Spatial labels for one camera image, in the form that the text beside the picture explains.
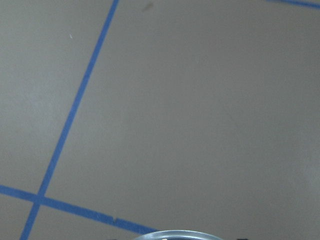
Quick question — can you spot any clear tennis ball tube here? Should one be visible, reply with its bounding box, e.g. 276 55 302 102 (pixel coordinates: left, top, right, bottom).
135 230 222 240

